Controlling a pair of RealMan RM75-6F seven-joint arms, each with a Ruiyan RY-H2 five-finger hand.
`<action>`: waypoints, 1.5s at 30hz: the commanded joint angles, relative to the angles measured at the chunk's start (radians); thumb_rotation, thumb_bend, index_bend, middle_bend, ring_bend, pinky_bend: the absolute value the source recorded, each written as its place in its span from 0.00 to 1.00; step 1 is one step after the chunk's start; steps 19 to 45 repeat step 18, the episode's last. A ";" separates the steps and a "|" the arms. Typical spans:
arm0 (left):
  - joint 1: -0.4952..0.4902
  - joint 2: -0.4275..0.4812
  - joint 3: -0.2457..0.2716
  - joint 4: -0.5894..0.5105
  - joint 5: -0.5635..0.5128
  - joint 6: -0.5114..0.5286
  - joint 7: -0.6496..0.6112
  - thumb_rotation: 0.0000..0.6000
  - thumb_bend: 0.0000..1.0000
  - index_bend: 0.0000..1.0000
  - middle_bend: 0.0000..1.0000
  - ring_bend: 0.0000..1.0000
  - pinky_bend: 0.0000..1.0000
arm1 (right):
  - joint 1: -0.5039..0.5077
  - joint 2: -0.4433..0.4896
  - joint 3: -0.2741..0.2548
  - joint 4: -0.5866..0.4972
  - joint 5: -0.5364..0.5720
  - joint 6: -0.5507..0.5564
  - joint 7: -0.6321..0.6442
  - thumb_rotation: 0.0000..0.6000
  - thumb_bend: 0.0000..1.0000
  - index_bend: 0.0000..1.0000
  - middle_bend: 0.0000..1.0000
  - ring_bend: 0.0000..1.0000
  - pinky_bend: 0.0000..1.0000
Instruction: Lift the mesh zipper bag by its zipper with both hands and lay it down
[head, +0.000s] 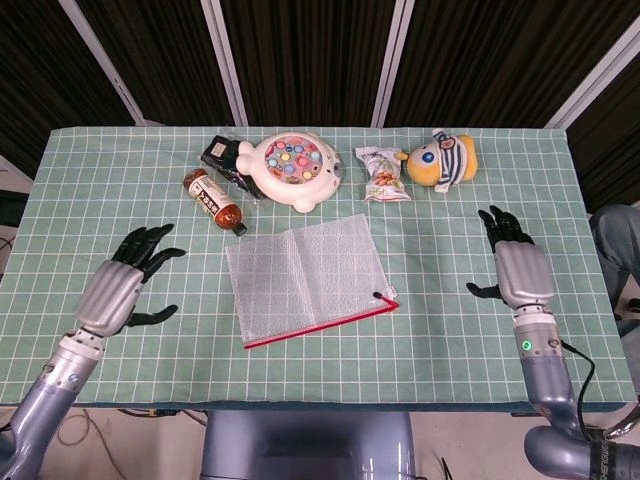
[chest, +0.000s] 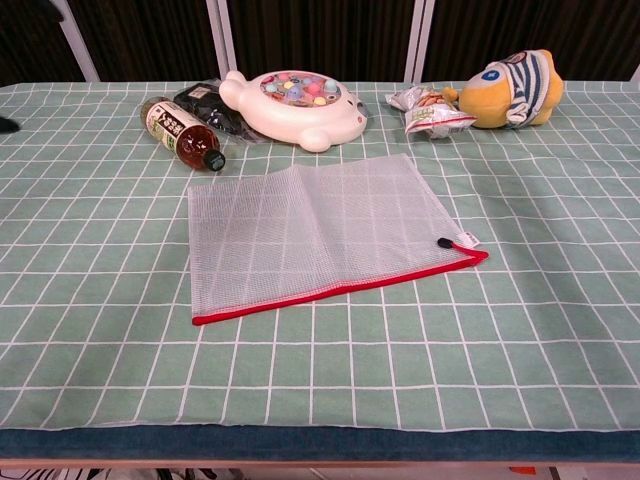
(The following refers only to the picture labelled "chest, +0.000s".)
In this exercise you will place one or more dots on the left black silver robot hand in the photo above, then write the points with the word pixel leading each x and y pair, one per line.
pixel 7 125

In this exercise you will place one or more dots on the clear zip pouch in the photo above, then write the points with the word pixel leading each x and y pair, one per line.
pixel 310 230

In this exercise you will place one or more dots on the snack packet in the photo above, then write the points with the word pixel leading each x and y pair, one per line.
pixel 430 115

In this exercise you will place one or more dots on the brown tea bottle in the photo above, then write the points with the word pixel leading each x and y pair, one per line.
pixel 185 137

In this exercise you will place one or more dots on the black plastic packet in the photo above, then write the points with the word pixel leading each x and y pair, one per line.
pixel 210 107

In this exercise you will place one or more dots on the white fishing game toy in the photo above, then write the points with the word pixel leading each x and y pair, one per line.
pixel 280 117

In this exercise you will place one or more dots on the yellow plush toy striped shirt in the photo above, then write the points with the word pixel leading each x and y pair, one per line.
pixel 492 100

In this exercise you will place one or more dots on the green checked tablecloth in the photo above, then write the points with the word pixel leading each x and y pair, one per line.
pixel 450 350

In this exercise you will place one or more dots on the white partition frame post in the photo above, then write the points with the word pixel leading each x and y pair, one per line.
pixel 77 45
pixel 222 40
pixel 419 40
pixel 636 73

